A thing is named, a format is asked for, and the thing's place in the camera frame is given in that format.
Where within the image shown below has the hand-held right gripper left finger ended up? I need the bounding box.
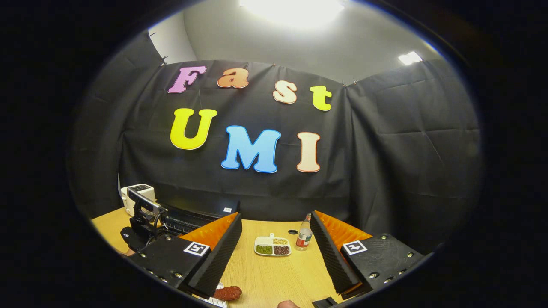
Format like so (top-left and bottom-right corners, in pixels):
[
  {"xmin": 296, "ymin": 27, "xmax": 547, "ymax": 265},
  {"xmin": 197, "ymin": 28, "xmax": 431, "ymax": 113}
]
[{"xmin": 128, "ymin": 213, "xmax": 242, "ymax": 298}]

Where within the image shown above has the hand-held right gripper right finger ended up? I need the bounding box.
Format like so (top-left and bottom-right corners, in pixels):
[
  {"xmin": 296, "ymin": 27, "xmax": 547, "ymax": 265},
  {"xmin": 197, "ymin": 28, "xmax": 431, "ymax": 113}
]
[{"xmin": 310, "ymin": 210, "xmax": 424, "ymax": 300}]

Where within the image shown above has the red cooked meat piece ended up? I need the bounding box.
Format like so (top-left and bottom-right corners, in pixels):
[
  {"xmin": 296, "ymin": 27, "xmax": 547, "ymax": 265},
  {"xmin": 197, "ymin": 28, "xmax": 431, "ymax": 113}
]
[{"xmin": 213, "ymin": 286, "xmax": 243, "ymax": 301}]

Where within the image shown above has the black electric oven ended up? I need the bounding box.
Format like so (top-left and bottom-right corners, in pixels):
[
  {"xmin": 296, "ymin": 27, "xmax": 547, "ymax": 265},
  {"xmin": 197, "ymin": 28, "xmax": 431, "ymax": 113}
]
[{"xmin": 155, "ymin": 198, "xmax": 241, "ymax": 237}]

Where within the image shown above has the white toaster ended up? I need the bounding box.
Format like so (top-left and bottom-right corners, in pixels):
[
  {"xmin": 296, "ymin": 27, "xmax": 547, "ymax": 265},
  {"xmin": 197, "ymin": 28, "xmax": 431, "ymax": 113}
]
[{"xmin": 120, "ymin": 184, "xmax": 157, "ymax": 217}]

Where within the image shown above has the clear plastic bottle red label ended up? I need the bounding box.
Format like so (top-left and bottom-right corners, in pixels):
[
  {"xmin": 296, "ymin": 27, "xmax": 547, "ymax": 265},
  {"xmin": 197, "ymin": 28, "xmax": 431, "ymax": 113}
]
[{"xmin": 295, "ymin": 213, "xmax": 313, "ymax": 252}]

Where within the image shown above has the white plate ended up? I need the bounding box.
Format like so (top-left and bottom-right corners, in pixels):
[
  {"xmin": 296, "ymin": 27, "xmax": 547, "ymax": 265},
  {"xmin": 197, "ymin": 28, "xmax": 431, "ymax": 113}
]
[{"xmin": 196, "ymin": 282, "xmax": 230, "ymax": 308}]

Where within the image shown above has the white divided dish of beans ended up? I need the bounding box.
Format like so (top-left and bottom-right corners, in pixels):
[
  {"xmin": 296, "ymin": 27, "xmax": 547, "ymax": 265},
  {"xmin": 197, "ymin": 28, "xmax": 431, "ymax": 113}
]
[{"xmin": 254, "ymin": 233, "xmax": 292, "ymax": 257}]

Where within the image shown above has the black backdrop cloth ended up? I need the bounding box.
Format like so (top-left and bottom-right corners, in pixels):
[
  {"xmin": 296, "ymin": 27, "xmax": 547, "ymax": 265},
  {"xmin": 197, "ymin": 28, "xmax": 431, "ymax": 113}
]
[{"xmin": 68, "ymin": 32, "xmax": 484, "ymax": 255}]

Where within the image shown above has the small ceiling light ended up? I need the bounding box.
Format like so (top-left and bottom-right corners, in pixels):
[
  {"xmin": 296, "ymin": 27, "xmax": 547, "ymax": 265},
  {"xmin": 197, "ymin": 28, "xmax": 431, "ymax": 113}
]
[{"xmin": 398, "ymin": 51, "xmax": 423, "ymax": 66}]

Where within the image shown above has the large ceiling light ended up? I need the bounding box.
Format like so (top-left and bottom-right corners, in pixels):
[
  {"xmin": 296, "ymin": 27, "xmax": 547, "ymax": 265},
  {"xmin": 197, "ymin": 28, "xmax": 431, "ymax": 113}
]
[{"xmin": 239, "ymin": 0, "xmax": 345, "ymax": 28}]

